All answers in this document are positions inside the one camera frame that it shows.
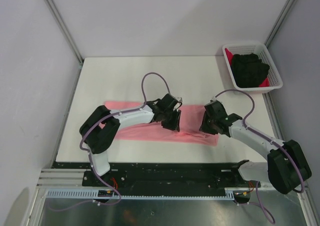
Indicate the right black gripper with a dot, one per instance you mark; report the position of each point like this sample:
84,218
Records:
204,127

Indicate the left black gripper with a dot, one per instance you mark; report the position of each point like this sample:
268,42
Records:
175,124

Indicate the pink t shirt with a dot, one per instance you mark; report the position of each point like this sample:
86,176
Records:
190,122

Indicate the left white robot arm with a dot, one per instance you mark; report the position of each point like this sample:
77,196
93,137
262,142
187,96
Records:
99,130

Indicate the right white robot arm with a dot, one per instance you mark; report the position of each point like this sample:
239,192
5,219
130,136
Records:
285,166

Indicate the black t shirt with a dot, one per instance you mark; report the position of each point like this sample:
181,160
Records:
248,70

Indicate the white plastic basket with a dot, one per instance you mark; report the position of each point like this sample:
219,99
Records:
248,47

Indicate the red t shirt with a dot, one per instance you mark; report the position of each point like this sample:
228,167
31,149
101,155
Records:
229,56

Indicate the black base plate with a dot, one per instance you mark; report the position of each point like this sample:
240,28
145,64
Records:
175,179

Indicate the aluminium frame rail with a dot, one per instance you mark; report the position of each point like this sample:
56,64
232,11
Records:
61,178

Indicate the grey slotted cable duct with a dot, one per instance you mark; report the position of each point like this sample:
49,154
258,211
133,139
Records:
104,194

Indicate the right aluminium frame post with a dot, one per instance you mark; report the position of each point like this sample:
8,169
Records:
284,13

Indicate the aluminium frame post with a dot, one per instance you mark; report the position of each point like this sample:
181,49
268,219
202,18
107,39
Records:
64,29
284,13

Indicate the left aluminium frame post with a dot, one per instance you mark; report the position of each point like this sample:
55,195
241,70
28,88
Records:
64,29

